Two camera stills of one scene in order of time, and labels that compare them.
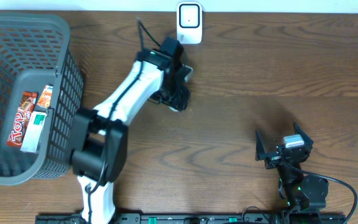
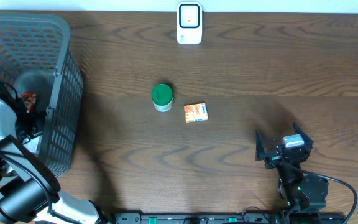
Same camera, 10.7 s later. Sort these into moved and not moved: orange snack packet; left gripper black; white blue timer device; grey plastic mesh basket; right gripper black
Moved: orange snack packet; left gripper black
Not moved: grey plastic mesh basket; white blue timer device; right gripper black
